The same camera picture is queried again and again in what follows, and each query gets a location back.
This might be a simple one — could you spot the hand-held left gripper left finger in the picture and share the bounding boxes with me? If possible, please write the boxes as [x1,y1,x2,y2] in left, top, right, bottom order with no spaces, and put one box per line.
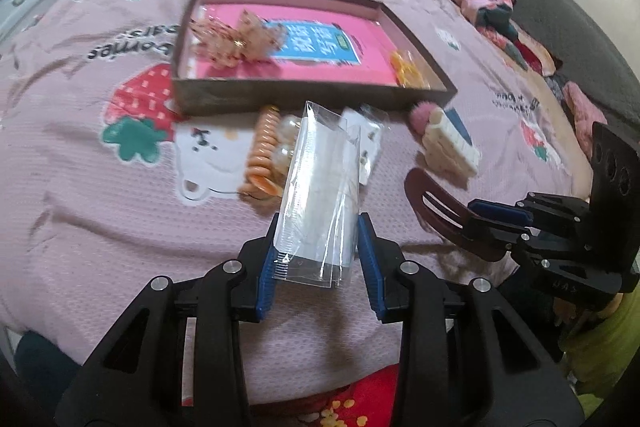
[55,213,281,427]

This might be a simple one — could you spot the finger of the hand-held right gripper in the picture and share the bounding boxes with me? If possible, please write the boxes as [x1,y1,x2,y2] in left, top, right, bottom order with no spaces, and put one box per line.
[467,192,593,225]
[462,214,539,251]

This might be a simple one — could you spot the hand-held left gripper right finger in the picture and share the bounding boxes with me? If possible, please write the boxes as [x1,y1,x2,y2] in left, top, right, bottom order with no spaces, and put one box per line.
[357,213,586,427]

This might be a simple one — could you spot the white claw hair clip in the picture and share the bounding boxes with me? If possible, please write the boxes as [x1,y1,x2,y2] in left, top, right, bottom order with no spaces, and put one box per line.
[422,109,481,175]

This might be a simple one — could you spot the dark red hair clip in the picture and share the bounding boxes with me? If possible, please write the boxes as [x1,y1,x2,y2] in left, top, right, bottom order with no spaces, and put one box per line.
[404,168,516,263]

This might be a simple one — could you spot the blue hair clip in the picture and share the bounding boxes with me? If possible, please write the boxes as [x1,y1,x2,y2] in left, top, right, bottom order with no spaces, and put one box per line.
[444,108,473,142]

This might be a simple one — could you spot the clear plastic packet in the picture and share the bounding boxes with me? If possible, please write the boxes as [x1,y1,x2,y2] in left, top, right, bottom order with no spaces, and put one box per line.
[274,101,363,290]

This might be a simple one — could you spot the pink pom-pom hair tie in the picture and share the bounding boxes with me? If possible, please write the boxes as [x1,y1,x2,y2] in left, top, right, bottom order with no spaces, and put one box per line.
[409,102,443,135]

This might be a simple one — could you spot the clear packet with white card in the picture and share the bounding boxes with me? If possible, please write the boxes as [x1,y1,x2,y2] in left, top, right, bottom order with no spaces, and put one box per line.
[342,104,386,188]

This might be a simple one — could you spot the orange spiral hair tie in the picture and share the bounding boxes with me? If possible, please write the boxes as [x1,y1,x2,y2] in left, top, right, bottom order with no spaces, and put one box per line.
[239,106,288,202]

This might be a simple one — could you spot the clear bead hair tie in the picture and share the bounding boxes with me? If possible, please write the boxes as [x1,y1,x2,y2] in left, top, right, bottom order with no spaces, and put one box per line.
[275,114,303,178]

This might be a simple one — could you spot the shallow cardboard box pink inside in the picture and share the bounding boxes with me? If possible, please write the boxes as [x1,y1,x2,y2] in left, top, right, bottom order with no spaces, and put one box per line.
[172,0,458,115]

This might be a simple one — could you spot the person's right forearm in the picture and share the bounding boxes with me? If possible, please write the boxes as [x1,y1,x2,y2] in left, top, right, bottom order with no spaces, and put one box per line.
[560,287,640,413]

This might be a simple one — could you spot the pink fluffy garment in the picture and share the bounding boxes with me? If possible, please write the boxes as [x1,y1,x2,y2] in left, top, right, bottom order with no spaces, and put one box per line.
[562,82,608,155]

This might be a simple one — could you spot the red floral pants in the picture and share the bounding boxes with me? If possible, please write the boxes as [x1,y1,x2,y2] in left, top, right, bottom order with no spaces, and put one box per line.
[180,364,406,427]

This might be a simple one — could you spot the orange flower clips packet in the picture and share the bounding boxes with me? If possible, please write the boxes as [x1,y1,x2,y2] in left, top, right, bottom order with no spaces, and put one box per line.
[390,49,426,88]

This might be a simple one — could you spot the pink strawberry printed blanket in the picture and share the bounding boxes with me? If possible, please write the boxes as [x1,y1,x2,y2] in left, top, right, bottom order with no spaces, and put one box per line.
[0,0,576,408]

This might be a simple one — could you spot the grey headboard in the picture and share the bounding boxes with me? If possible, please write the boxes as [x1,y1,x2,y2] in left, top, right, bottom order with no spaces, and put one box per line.
[480,0,640,132]

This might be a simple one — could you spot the lace bow hair clip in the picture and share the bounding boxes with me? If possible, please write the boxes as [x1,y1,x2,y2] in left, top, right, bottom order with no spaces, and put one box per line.
[189,9,286,68]

